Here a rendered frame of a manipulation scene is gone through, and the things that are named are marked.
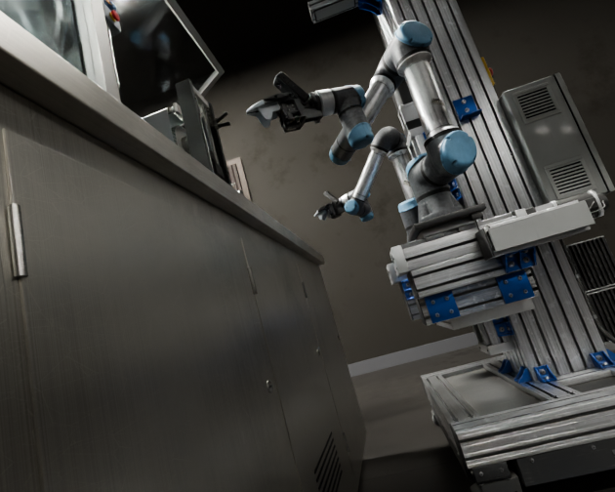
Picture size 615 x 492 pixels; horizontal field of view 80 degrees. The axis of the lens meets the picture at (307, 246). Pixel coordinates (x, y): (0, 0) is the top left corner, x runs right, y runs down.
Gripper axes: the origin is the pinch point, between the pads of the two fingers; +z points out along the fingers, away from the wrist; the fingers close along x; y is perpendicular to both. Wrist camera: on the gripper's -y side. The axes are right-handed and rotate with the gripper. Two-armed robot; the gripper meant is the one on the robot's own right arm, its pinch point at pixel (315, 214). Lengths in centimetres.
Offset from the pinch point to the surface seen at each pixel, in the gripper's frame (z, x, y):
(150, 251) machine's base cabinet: -64, -162, 53
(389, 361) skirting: 67, 167, 114
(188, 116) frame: -30, -114, -7
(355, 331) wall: 87, 159, 76
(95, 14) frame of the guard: -62, -160, 14
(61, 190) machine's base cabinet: -69, -173, 49
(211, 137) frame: -28, -104, -4
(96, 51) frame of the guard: -61, -161, 21
